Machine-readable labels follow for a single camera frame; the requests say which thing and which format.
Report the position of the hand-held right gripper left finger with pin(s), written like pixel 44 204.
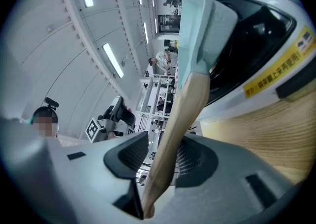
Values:
pixel 74 188

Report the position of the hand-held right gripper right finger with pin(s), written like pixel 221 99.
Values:
pixel 222 193

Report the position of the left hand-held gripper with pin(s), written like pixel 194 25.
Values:
pixel 95 129

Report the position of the white portable stove black top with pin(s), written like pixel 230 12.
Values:
pixel 261 96

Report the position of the person's head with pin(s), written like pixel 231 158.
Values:
pixel 45 123

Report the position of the white metal shelf rack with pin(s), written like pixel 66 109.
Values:
pixel 154 94

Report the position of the dark glass door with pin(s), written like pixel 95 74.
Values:
pixel 168 23

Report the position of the black head-mounted camera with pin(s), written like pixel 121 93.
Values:
pixel 51 103

